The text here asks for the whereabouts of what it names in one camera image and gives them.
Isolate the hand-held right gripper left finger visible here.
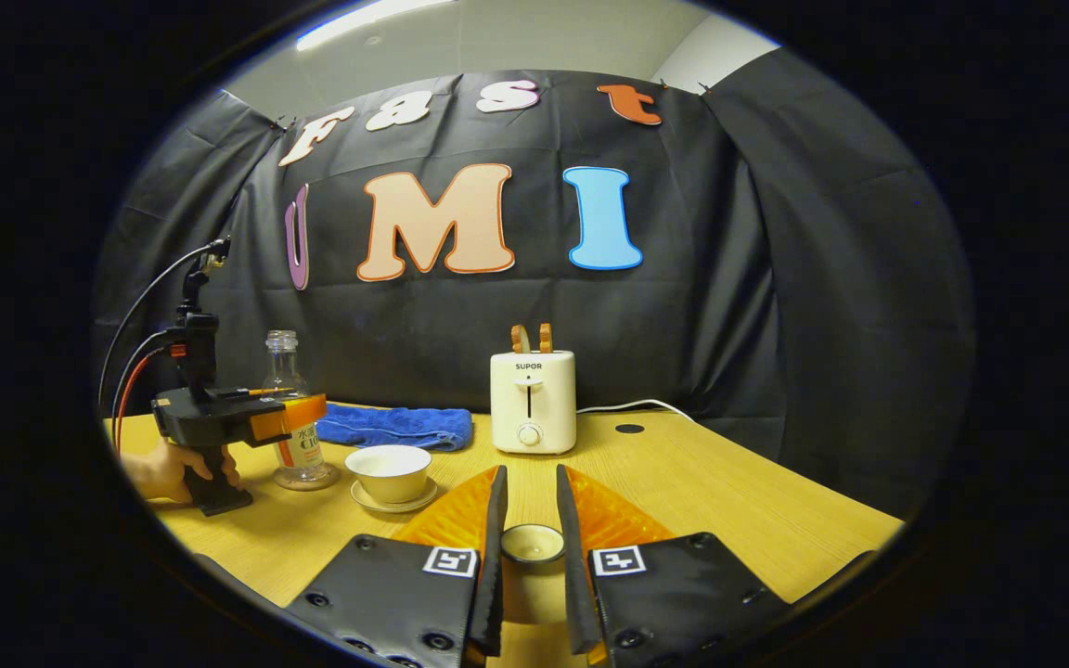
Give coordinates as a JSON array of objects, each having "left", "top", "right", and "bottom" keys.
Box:
[{"left": 286, "top": 464, "right": 509, "bottom": 668}]

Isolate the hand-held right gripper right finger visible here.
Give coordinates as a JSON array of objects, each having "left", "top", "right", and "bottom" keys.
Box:
[{"left": 555, "top": 464, "right": 791, "bottom": 668}]

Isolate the clear glass water bottle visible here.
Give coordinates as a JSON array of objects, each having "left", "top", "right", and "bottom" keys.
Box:
[{"left": 261, "top": 329, "right": 331, "bottom": 488}]

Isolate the round cork coaster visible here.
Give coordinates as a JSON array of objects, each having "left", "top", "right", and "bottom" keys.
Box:
[{"left": 273, "top": 464, "right": 342, "bottom": 493}]

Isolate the white teacup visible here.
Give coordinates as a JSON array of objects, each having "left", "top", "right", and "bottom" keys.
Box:
[{"left": 344, "top": 445, "right": 433, "bottom": 505}]

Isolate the white teacup lid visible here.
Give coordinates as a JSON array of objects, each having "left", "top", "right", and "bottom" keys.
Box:
[{"left": 497, "top": 522, "right": 571, "bottom": 627}]

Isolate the white saucer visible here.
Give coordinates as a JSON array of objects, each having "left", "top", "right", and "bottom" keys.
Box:
[{"left": 350, "top": 478, "right": 440, "bottom": 514}]

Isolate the blue towel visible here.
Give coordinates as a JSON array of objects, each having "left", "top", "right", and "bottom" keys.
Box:
[{"left": 315, "top": 404, "right": 474, "bottom": 453}]

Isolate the white toaster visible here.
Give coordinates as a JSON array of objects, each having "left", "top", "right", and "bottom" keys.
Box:
[{"left": 490, "top": 350, "right": 578, "bottom": 456}]

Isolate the red cable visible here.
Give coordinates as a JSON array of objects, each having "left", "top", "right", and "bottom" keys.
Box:
[{"left": 113, "top": 348, "right": 169, "bottom": 456}]

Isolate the black cable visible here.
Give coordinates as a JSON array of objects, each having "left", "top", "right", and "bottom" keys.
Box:
[
  {"left": 110, "top": 329, "right": 175, "bottom": 418},
  {"left": 97, "top": 239, "right": 229, "bottom": 409}
]

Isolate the white toaster cable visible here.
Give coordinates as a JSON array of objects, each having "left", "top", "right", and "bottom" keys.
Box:
[{"left": 576, "top": 399, "right": 695, "bottom": 424}]

